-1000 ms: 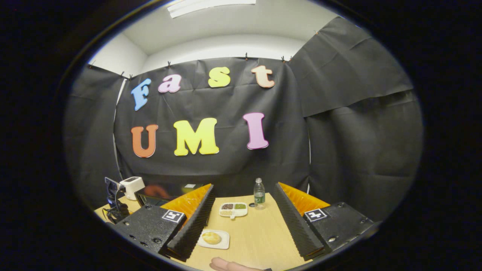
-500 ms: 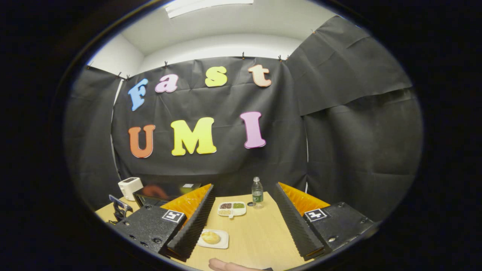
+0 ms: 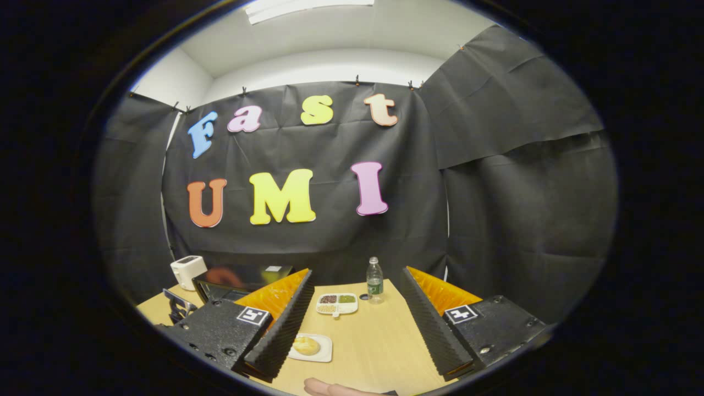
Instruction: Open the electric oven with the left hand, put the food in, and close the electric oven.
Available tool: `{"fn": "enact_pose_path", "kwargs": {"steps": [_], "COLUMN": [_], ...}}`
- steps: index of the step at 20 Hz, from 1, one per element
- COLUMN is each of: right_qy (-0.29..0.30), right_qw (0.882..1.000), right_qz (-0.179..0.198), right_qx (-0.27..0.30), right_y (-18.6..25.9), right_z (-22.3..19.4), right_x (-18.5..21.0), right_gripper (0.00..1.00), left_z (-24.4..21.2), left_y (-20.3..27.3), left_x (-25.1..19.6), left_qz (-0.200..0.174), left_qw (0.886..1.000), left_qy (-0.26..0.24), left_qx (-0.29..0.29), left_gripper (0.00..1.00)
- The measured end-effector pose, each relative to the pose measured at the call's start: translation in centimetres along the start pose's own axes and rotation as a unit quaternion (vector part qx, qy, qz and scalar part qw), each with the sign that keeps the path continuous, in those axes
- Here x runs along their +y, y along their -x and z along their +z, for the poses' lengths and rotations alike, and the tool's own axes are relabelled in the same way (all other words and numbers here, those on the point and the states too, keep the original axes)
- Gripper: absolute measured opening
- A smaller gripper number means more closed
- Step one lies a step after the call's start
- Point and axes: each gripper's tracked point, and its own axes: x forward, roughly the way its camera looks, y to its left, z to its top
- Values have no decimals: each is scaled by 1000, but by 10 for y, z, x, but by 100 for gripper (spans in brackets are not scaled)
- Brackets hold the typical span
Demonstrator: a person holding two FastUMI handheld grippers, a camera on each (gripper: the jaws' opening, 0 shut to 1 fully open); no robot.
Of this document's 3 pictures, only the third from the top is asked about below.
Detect white toaster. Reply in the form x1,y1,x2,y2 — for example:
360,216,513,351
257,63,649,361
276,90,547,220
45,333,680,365
170,255,208,291

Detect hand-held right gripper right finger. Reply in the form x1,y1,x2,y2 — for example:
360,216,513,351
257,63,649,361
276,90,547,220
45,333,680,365
400,266,552,379

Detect clear plastic water bottle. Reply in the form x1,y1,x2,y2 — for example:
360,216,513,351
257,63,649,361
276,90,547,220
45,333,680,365
366,256,384,305

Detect large ceiling light panel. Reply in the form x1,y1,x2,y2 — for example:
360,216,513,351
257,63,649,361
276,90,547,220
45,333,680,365
245,0,376,25

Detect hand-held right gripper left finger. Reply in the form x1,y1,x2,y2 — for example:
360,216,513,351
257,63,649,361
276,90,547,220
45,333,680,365
157,268,316,384

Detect white divided plate with beans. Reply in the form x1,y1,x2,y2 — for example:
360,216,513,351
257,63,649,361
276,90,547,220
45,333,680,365
316,293,359,318

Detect round golden bread roll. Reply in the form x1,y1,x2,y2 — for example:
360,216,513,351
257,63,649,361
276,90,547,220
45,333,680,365
292,336,321,356

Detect white rectangular plate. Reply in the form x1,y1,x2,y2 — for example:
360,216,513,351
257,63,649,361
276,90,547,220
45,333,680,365
287,333,333,363

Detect black electric oven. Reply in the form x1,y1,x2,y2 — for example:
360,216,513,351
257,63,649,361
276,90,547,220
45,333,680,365
163,264,309,325

